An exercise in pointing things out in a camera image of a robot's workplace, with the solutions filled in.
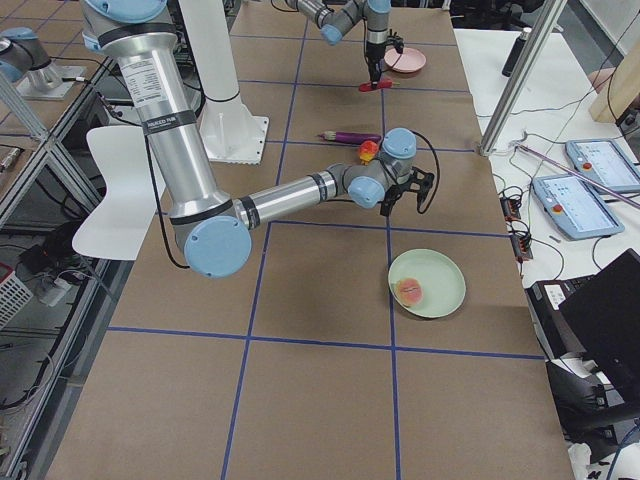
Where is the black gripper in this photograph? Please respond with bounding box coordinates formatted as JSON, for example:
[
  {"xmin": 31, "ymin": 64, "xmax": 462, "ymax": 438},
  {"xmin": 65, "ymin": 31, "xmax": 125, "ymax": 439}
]
[
  {"xmin": 379, "ymin": 175, "xmax": 414, "ymax": 216},
  {"xmin": 364, "ymin": 42, "xmax": 385, "ymax": 89}
]

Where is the near teach pendant tablet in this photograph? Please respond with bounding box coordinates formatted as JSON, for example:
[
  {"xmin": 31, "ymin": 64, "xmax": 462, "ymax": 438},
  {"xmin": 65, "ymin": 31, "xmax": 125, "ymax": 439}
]
[{"xmin": 532, "ymin": 174, "xmax": 624, "ymax": 240}]

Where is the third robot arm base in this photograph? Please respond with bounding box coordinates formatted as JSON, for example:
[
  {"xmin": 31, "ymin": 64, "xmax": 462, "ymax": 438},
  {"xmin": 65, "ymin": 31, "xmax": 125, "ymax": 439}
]
[{"xmin": 1, "ymin": 27, "xmax": 86, "ymax": 101}]

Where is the white chair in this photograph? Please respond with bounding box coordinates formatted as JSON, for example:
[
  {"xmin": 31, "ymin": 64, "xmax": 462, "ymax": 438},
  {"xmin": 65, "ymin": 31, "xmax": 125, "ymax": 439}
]
[{"xmin": 72, "ymin": 126, "xmax": 165, "ymax": 261}]

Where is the red chili pepper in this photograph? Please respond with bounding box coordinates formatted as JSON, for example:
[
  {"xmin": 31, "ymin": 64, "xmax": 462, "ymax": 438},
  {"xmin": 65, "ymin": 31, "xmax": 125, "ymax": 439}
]
[{"xmin": 358, "ymin": 78, "xmax": 399, "ymax": 93}]

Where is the black water bottle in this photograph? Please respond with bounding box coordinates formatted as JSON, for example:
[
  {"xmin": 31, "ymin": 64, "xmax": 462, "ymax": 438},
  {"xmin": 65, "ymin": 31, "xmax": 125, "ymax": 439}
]
[{"xmin": 501, "ymin": 27, "xmax": 532, "ymax": 77}]

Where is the pink plate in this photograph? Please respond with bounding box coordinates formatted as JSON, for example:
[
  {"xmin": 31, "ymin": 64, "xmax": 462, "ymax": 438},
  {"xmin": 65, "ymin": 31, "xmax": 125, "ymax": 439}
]
[{"xmin": 384, "ymin": 47, "xmax": 427, "ymax": 73}]

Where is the purple eggplant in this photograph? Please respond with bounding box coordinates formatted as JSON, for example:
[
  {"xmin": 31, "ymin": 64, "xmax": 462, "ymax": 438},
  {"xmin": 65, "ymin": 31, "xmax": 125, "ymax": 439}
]
[{"xmin": 318, "ymin": 131, "xmax": 382, "ymax": 145}]

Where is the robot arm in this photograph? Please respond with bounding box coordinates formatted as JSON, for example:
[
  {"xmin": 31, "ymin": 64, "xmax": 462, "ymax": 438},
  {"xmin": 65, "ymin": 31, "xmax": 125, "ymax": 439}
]
[
  {"xmin": 285, "ymin": 0, "xmax": 391, "ymax": 90},
  {"xmin": 82, "ymin": 1, "xmax": 416, "ymax": 278}
]

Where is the black laptop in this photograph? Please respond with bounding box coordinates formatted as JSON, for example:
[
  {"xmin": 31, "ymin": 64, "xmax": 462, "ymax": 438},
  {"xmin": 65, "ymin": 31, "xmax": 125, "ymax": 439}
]
[{"xmin": 524, "ymin": 248, "xmax": 640, "ymax": 401}]

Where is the far teach pendant tablet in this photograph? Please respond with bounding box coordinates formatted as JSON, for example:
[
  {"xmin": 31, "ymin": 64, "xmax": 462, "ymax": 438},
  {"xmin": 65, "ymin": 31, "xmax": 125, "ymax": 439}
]
[{"xmin": 565, "ymin": 139, "xmax": 639, "ymax": 193}]

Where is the green plate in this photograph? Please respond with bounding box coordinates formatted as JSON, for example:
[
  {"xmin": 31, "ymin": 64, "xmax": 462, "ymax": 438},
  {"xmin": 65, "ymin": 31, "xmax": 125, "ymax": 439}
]
[{"xmin": 388, "ymin": 249, "xmax": 466, "ymax": 318}]

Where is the yellow pink peach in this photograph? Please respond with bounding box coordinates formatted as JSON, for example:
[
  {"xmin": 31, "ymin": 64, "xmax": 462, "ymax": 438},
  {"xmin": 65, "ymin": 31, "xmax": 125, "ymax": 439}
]
[{"xmin": 393, "ymin": 277, "xmax": 424, "ymax": 307}]

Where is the metal grabber stick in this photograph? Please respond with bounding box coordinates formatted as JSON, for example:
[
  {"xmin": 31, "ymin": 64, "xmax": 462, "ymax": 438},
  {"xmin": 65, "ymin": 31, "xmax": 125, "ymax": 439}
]
[{"xmin": 513, "ymin": 133, "xmax": 639, "ymax": 210}]

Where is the aluminium frame post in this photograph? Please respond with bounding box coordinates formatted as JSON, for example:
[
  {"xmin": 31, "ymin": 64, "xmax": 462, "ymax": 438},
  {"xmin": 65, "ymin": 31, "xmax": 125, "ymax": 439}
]
[{"xmin": 478, "ymin": 0, "xmax": 567, "ymax": 157}]

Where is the teach pendant tablet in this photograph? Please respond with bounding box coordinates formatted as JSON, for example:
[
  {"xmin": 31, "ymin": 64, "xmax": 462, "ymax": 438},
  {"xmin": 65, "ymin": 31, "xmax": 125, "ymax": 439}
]
[
  {"xmin": 532, "ymin": 174, "xmax": 624, "ymax": 240},
  {"xmin": 565, "ymin": 139, "xmax": 639, "ymax": 193}
]

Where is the white plastic basket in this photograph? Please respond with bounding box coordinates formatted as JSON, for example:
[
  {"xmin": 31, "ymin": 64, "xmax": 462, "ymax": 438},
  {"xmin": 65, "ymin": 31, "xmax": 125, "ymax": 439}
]
[{"xmin": 0, "ymin": 263, "xmax": 33, "ymax": 328}]

